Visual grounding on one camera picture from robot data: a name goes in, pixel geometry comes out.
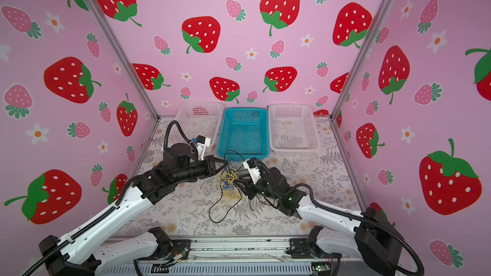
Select right white plastic basket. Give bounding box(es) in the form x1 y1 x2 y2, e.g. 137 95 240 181
268 104 321 156

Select left white plastic basket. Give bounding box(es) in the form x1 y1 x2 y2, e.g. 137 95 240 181
173 101 225 153

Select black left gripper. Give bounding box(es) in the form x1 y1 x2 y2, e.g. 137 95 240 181
174 156 229 187

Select long black cable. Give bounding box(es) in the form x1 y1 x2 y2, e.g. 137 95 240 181
208 149 248 224

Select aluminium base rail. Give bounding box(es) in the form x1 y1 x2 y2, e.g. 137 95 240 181
91 235 400 276

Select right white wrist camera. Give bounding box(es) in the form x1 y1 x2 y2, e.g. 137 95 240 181
243 158 261 185

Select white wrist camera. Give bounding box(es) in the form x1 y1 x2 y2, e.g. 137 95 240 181
192 135 211 153
243 158 261 185

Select white plastic basket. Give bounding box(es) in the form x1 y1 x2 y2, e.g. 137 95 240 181
268 104 321 156
173 101 225 153

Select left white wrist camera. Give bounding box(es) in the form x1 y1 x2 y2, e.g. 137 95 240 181
192 135 211 153

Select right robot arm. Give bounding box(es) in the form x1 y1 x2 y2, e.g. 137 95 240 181
234 167 425 275

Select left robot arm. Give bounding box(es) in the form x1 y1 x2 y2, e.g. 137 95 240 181
24 143 228 275

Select teal plastic basket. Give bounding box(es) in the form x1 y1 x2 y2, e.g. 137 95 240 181
217 107 270 162

